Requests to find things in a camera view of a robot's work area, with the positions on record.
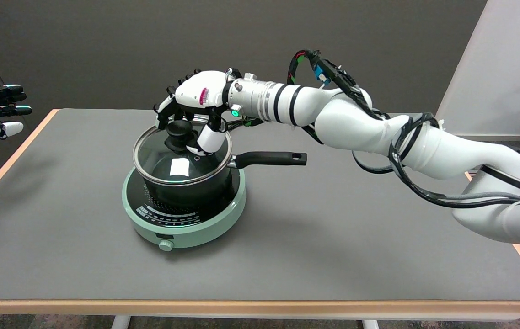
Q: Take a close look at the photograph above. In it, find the green round induction cooker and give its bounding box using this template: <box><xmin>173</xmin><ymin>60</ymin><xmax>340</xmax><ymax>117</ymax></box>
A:
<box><xmin>122</xmin><ymin>164</ymin><xmax>247</xmax><ymax>252</ymax></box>

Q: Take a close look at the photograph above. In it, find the glass pot lid black knob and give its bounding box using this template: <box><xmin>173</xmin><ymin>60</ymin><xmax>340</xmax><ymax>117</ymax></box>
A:
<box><xmin>133</xmin><ymin>120</ymin><xmax>233</xmax><ymax>186</ymax></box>

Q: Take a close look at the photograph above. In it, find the gray table mat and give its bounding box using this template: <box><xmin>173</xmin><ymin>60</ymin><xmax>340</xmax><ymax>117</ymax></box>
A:
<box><xmin>0</xmin><ymin>109</ymin><xmax>520</xmax><ymax>301</ymax></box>

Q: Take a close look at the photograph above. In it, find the black robot cable harness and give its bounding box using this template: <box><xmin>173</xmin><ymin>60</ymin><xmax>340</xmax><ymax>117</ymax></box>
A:
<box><xmin>287</xmin><ymin>49</ymin><xmax>520</xmax><ymax>209</ymax></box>

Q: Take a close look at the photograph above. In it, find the black saucepan with long handle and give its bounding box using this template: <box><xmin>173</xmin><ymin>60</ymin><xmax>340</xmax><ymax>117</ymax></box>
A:
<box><xmin>143</xmin><ymin>152</ymin><xmax>307</xmax><ymax>210</ymax></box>

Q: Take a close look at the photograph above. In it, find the white partition panel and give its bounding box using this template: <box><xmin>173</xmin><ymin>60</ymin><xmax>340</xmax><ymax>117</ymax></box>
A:
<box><xmin>434</xmin><ymin>0</ymin><xmax>520</xmax><ymax>138</ymax></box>

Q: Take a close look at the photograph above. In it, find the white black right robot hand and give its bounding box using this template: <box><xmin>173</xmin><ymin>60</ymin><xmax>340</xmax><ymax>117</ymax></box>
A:
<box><xmin>154</xmin><ymin>69</ymin><xmax>242</xmax><ymax>157</ymax></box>

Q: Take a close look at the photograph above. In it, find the gray robot cable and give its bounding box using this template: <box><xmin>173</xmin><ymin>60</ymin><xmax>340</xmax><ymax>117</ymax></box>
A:
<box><xmin>443</xmin><ymin>192</ymin><xmax>520</xmax><ymax>204</ymax></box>

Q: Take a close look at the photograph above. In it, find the black power cord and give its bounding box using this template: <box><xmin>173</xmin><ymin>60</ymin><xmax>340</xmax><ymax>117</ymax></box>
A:
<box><xmin>223</xmin><ymin>117</ymin><xmax>265</xmax><ymax>135</ymax></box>

